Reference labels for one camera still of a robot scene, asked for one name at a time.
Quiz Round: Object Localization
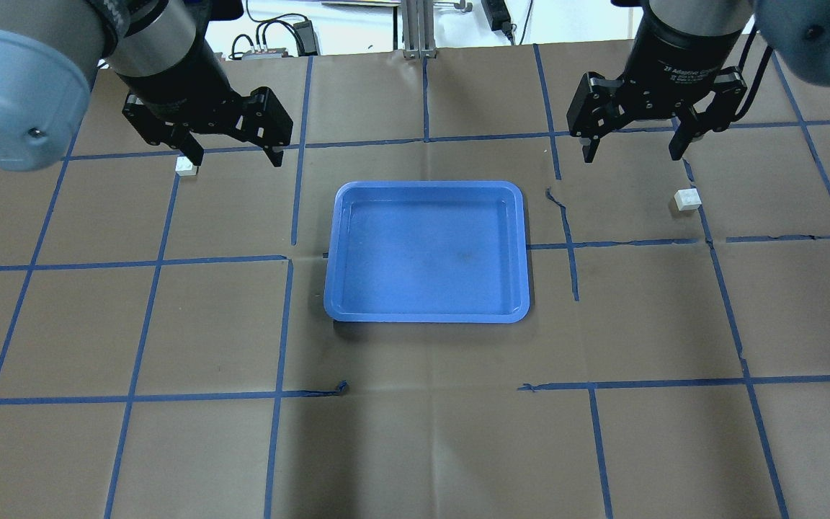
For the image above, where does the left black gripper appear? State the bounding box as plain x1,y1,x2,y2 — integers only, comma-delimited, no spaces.
122,40,293,167

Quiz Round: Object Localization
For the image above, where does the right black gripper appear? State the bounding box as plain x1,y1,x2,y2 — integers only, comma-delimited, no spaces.
567,14,748,164

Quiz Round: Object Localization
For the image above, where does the white block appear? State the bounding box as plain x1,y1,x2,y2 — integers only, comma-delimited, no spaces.
673,187,702,213
174,156,199,177

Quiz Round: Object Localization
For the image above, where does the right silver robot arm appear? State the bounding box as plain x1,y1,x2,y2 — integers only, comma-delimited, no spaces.
566,1,830,162

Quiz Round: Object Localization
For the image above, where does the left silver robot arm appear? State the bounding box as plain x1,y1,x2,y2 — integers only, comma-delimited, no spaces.
0,1,293,172

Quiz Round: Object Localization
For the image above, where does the blue plastic tray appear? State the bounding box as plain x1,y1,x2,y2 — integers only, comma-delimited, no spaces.
323,180,531,323

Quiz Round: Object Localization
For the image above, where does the brown paper table cover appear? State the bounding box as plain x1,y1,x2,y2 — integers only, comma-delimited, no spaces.
0,40,830,518

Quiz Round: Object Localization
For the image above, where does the aluminium frame post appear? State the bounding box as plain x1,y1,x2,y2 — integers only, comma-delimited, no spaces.
401,0,437,60

